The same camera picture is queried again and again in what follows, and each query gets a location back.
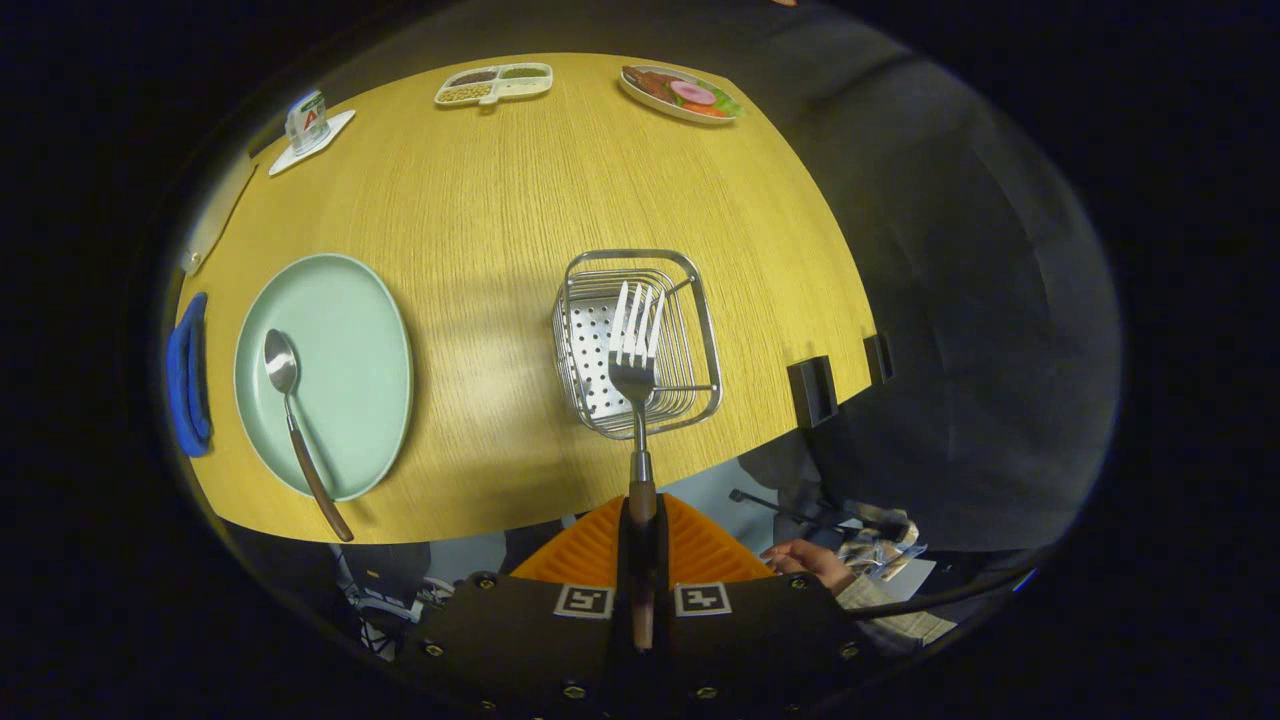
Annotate wooden-handled metal spoon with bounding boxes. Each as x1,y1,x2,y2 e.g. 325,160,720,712
263,328,355,544

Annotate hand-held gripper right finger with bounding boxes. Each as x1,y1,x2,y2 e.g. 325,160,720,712
640,495,871,720

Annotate blue cloth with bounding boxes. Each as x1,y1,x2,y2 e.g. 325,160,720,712
165,292,214,459

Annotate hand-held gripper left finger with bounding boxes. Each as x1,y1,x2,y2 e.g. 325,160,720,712
400,495,641,720

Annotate wooden-handled metal fork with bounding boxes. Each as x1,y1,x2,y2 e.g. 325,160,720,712
607,280,669,651

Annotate black metal rod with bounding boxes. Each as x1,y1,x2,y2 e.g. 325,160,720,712
728,488,881,536

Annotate black cable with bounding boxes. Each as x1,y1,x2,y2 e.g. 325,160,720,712
850,570,1041,621

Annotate metal wire basket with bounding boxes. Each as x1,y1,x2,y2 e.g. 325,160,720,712
552,249,723,441

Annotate white plate of food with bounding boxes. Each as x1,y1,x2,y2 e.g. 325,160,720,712
618,64,746,126

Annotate white square coaster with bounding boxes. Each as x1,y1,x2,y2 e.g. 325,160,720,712
268,108,357,178

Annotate pale green plate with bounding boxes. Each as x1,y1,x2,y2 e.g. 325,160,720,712
233,253,415,503

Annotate white divided snack tray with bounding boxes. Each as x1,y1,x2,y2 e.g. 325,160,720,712
434,62,554,109

